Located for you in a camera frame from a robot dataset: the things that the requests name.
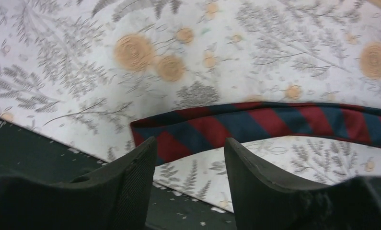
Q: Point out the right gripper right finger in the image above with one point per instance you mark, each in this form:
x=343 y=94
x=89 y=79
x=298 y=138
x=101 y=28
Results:
x=266 y=197

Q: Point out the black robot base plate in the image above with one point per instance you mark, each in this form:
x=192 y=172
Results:
x=23 y=151

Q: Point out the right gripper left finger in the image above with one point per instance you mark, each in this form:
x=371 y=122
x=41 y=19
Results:
x=113 y=197

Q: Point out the floral table mat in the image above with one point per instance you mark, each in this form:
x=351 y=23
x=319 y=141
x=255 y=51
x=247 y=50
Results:
x=79 y=72

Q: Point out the red navy striped tie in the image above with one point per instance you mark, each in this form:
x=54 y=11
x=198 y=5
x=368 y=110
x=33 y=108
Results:
x=185 y=132

